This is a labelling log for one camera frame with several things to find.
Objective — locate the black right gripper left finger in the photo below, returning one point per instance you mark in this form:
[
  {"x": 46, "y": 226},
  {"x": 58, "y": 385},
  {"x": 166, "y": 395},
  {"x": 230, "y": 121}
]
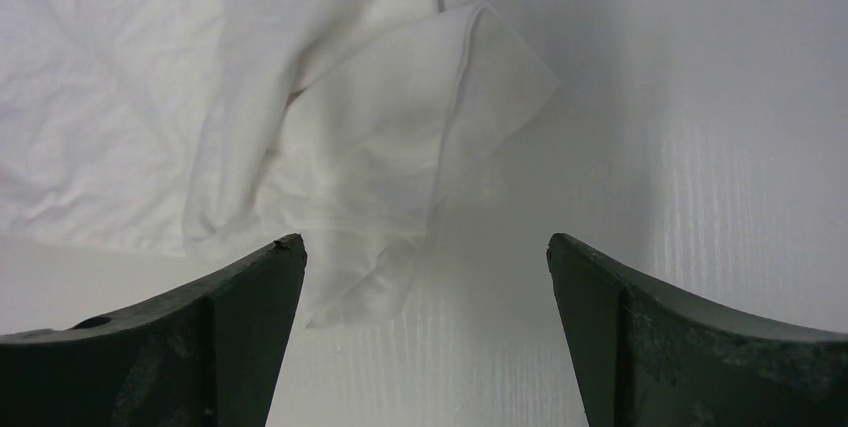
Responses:
[{"x": 207, "y": 353}]

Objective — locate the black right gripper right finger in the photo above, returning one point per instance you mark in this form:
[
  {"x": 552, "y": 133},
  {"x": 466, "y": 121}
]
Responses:
[{"x": 648, "y": 353}]

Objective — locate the white t shirt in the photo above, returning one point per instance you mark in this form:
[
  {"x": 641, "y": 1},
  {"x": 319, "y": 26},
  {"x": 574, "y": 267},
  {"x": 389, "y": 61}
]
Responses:
[{"x": 199, "y": 127}]

